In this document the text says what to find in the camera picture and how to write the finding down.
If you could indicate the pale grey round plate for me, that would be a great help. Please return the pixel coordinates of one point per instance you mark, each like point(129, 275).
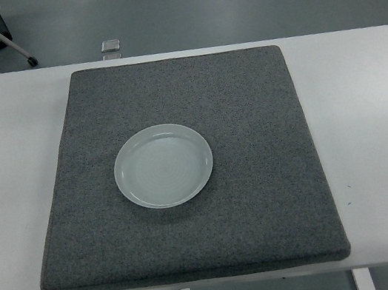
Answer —
point(164, 165)

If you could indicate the grey felt mat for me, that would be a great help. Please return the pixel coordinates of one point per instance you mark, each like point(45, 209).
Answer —
point(210, 112)

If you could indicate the white table leg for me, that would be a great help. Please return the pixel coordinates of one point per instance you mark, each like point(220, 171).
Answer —
point(364, 282)

